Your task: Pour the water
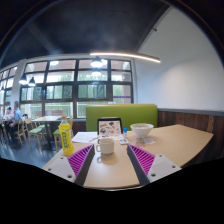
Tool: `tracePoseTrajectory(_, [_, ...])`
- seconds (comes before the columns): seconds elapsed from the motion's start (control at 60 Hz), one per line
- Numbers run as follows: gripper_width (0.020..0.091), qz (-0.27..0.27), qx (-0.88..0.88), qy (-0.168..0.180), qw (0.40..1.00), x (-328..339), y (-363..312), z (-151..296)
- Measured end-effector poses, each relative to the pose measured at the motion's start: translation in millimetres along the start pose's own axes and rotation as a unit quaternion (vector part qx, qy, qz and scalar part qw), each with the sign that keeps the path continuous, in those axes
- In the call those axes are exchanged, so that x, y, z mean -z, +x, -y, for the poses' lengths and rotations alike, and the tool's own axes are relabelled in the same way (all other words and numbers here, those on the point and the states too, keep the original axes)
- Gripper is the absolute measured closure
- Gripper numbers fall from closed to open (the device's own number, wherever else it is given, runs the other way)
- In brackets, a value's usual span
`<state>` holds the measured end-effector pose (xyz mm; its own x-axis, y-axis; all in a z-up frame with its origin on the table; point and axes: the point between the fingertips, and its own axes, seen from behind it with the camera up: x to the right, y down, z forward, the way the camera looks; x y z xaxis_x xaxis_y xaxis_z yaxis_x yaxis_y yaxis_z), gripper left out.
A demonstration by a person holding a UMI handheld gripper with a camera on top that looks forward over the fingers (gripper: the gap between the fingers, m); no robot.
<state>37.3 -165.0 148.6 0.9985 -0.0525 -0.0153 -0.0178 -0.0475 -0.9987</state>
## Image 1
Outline green upholstered bench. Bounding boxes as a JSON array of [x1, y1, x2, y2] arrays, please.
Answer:
[[85, 103, 159, 133]]

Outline white ceramic mug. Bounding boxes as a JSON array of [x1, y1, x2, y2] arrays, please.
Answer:
[[95, 137, 115, 155]]

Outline black-framed tablet with pictures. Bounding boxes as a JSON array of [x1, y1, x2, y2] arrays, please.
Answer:
[[97, 117, 124, 137]]

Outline white bowl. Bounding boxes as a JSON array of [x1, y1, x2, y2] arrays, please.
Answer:
[[129, 122, 155, 139]]

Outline long curved ceiling light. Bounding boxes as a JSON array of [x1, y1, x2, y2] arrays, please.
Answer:
[[89, 51, 162, 64]]

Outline yellow drink bottle orange cap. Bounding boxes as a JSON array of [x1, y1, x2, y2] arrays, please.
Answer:
[[58, 115, 75, 157]]

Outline colourful printed sheet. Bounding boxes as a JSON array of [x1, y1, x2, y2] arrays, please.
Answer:
[[98, 133, 125, 141]]

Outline person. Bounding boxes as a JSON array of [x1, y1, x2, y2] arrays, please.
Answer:
[[3, 106, 14, 121], [9, 100, 23, 134]]

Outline large dark-framed window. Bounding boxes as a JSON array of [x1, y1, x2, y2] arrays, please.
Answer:
[[0, 58, 134, 119]]

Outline white paper sheet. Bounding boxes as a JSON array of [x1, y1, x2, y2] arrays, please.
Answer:
[[71, 131, 99, 144]]

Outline black pendant lamps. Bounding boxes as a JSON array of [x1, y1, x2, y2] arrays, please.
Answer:
[[18, 55, 104, 88]]

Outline light wooden dining table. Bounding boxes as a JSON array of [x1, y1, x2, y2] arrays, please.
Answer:
[[32, 115, 64, 149]]

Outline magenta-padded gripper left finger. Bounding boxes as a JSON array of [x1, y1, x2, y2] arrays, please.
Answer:
[[43, 143, 96, 187]]

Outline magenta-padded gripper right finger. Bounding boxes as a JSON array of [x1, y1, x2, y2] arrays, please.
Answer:
[[126, 143, 183, 186]]

